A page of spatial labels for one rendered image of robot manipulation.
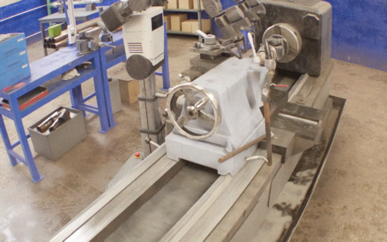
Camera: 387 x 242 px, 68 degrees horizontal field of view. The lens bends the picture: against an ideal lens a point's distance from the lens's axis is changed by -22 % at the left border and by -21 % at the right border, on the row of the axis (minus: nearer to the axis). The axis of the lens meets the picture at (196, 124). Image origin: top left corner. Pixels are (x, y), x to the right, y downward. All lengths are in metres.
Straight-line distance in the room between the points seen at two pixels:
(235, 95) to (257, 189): 0.38
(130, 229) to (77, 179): 1.64
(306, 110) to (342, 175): 1.17
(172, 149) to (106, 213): 0.42
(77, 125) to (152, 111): 1.47
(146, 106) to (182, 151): 0.68
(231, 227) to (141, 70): 1.05
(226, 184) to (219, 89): 0.35
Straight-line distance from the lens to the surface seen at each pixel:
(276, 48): 1.96
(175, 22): 6.39
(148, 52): 1.86
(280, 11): 2.36
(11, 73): 2.89
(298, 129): 1.64
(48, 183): 3.00
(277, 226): 1.79
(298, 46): 2.16
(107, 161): 3.07
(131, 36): 1.85
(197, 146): 1.39
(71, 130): 3.34
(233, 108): 1.39
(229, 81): 1.38
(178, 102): 1.46
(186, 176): 1.58
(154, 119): 2.07
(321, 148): 2.42
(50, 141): 3.17
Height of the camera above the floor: 1.68
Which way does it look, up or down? 29 degrees down
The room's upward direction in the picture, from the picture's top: 3 degrees counter-clockwise
